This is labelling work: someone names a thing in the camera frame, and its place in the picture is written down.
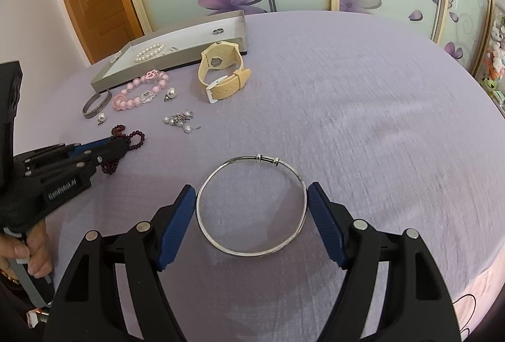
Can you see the pink printed blanket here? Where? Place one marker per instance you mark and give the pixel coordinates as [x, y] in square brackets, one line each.
[471, 302]

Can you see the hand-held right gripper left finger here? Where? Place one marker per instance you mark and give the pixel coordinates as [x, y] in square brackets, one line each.
[177, 227]

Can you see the pearl stud earring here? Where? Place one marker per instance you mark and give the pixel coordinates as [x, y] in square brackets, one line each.
[171, 93]
[102, 118]

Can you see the green plush toy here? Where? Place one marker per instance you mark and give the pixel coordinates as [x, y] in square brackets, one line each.
[490, 85]

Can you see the person's left hand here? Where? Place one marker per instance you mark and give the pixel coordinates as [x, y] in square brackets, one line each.
[39, 251]

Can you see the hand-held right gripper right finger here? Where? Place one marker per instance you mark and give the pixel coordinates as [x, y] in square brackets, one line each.
[327, 227]

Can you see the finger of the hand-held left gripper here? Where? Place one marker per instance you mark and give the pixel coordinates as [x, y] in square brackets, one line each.
[112, 154]
[96, 144]

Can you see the white plush toy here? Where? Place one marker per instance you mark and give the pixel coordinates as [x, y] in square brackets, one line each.
[498, 46]

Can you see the purple bed sheet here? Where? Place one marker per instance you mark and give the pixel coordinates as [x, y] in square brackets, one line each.
[355, 109]

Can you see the thin silver bangle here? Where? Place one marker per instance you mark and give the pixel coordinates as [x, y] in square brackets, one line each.
[264, 158]

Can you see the grey shallow tray box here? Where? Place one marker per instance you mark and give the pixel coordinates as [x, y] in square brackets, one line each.
[189, 36]

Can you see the cluster of silver pearl earrings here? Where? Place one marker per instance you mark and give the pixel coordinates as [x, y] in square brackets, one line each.
[181, 119]

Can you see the yellow wristwatch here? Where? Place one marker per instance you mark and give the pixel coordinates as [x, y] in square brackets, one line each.
[225, 89]

